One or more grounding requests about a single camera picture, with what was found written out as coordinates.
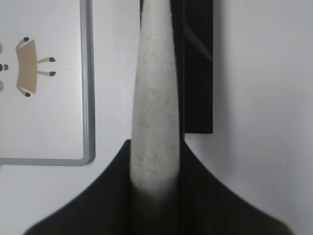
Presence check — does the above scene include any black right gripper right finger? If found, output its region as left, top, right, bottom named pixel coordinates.
left=179, top=143, right=293, bottom=235

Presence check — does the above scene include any black knife stand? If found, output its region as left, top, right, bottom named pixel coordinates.
left=139, top=0, right=214, bottom=135

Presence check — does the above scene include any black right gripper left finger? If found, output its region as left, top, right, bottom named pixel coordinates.
left=23, top=139, right=137, bottom=235

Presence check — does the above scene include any white grey-rimmed cutting board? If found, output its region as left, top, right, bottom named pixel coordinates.
left=0, top=0, right=95, bottom=166

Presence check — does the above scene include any white-handled cleaver knife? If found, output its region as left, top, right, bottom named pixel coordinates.
left=130, top=0, right=179, bottom=197

